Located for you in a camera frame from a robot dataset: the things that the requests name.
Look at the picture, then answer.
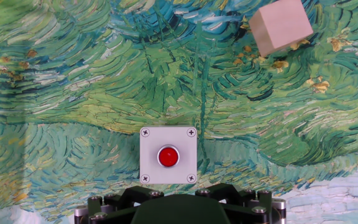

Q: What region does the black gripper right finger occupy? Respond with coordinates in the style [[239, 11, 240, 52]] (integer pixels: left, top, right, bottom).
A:
[[194, 182, 287, 224]]

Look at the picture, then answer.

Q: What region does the wooden cube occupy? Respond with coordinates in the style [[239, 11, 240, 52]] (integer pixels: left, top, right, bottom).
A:
[[248, 0, 314, 58]]

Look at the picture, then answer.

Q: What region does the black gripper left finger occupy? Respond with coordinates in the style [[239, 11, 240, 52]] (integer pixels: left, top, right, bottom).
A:
[[74, 186, 165, 224]]

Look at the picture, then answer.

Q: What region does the grey box with red button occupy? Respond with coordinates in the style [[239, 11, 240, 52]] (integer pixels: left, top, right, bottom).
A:
[[139, 126, 198, 185]]

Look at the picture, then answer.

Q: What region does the Van Gogh painted cloth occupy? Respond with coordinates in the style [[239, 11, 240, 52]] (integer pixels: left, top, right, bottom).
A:
[[0, 0, 358, 224]]

